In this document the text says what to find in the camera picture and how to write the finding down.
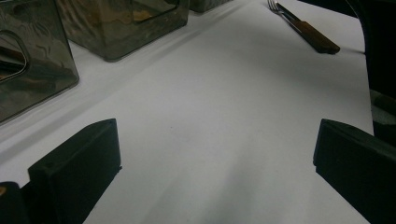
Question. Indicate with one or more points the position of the grey translucent plastic bin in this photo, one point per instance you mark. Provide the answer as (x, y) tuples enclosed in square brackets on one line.
[(46, 77), (118, 37)]

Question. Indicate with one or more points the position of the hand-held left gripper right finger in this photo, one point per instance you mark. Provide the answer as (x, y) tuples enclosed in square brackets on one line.
[(358, 174)]

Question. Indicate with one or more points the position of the white table sheet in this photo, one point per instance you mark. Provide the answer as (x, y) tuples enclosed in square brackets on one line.
[(218, 109)]

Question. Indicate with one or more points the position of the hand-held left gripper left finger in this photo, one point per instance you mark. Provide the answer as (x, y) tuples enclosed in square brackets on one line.
[(74, 168)]

